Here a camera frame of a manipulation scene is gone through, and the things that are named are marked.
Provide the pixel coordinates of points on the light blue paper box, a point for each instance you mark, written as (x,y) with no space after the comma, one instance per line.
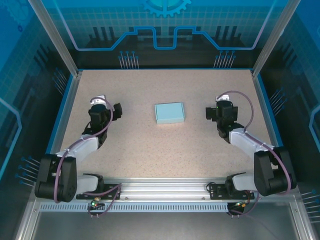
(170,112)

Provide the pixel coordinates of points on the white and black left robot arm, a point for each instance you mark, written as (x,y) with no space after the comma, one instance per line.
(82,147)

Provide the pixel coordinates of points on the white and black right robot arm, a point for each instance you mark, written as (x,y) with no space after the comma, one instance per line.
(245,140)

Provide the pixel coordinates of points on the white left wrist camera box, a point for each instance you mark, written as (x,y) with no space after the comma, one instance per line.
(98,100)

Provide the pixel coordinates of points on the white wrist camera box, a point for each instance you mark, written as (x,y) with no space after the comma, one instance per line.
(223,97)
(98,100)

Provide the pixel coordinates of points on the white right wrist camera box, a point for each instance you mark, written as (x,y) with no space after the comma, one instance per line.
(223,97)

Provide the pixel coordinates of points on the aluminium side rail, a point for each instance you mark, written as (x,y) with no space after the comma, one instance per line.
(70,100)
(261,100)

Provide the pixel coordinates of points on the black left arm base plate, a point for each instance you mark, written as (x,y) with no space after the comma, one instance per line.
(112,190)

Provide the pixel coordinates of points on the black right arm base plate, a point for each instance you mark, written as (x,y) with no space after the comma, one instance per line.
(217,192)

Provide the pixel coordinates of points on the aluminium frame post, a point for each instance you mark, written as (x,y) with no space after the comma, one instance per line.
(272,37)
(55,37)

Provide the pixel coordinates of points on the aluminium mounting rail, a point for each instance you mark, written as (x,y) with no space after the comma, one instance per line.
(162,190)

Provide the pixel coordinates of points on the metal front frame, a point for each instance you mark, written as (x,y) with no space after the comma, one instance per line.
(160,225)

